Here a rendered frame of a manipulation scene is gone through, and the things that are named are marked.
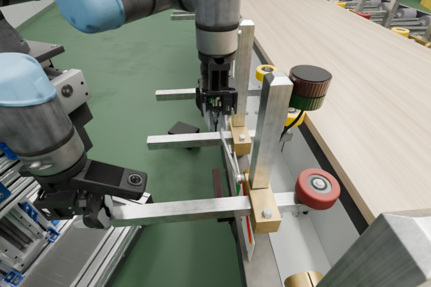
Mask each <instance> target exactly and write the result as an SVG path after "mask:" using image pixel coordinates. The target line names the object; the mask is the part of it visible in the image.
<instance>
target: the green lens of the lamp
mask: <svg viewBox="0 0 431 287"><path fill-rule="evenodd" d="M325 97H326V94H325V95H323V96H321V97H318V98H306V97H301V96H298V95H296V94H294V93H292V94H291V98H290V101H289V106H290V107H292V108H295V109H297V110H301V111H315V110H318V109H320V108H321V107H322V105H323V102H324V99H325Z"/></svg>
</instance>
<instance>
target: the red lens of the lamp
mask: <svg viewBox="0 0 431 287"><path fill-rule="evenodd" d="M296 66H297V65H296ZM294 67H295V66H294ZM294 67H292V68H291V69H290V71H289V78H290V80H291V81H292V83H293V84H294V86H293V89H292V92H294V93H295V94H298V95H302V96H305V97H320V96H322V95H325V94H326V93H327V91H328V88H329V86H330V83H331V80H332V75H331V73H330V72H329V74H330V79H329V80H327V81H324V82H320V83H313V82H308V81H304V80H301V79H298V78H297V77H295V76H294V75H293V74H292V69H293V68H294Z"/></svg>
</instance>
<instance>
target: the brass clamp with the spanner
mask: <svg viewBox="0 0 431 287"><path fill-rule="evenodd" d="M249 169H250V167H249V168H247V169H246V170H245V171H244V172H243V174H244V191H245V196H247V195H249V200H250V203H251V215H250V216H249V217H250V220H251V226H252V229H253V234H262V233H275V232H278V228H279V226H280V223H281V221H282V219H281V216H280V213H279V210H278V206H277V204H276V201H275V197H274V195H273V191H272V189H271V185H270V183H269V186H268V188H259V189H252V188H251V183H250V180H249ZM265 207H268V208H271V209H272V211H273V216H272V218H270V219H266V218H264V217H263V216H262V210H263V209H264V208H265Z"/></svg>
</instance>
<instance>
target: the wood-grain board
mask: <svg viewBox="0 0 431 287"><path fill-rule="evenodd" d="M241 18H250V19H251V20H252V21H253V23H254V24H255V32H254V39H253V40H254V42H255V43H256V45H257V47H258V48H259V49H260V52H261V53H262V54H263V56H264V58H265V59H266V61H267V62H268V64H269V65H272V66H274V67H276V68H277V69H278V71H284V72H285V73H286V74H287V75H288V77H289V71H290V69H291V68H292V67H294V66H296V65H314V66H317V67H321V68H323V69H326V70H327V71H328V72H330V73H331V75H332V80H331V83H330V86H329V88H328V91H327V93H326V97H325V99H324V102H323V105H322V107H321V108H320V109H318V110H315V111H305V116H304V118H303V120H304V122H305V123H306V125H307V127H308V128H309V130H310V132H311V133H312V135H313V136H314V138H315V139H316V141H317V143H318V144H319V146H320V148H321V149H322V151H323V152H324V154H325V156H326V157H327V159H328V160H329V162H330V164H331V165H332V166H333V168H334V170H335V171H336V173H337V175H338V176H339V178H340V180H341V181H342V183H343V185H344V186H345V187H346V189H347V191H348V193H349V194H350V195H351V198H352V199H353V200H354V202H355V204H356V205H357V207H358V209H359V210H360V212H361V213H362V215H363V216H364V218H365V219H366V221H367V223H368V224H369V225H370V224H371V223H372V222H373V221H374V219H375V218H376V217H377V216H379V214H380V213H382V212H390V211H403V210H411V209H424V208H431V49H429V48H427V47H425V46H423V45H421V44H419V43H417V42H415V41H413V40H410V39H408V38H406V37H404V36H402V35H399V34H397V33H395V32H393V31H391V30H390V29H387V28H385V27H383V26H381V25H379V24H376V23H374V22H372V21H370V20H368V19H365V18H363V17H361V16H360V15H357V14H355V13H353V12H351V11H349V10H347V9H345V8H342V7H340V6H338V5H336V4H334V3H331V2H330V1H327V0H241V10H240V19H241Z"/></svg>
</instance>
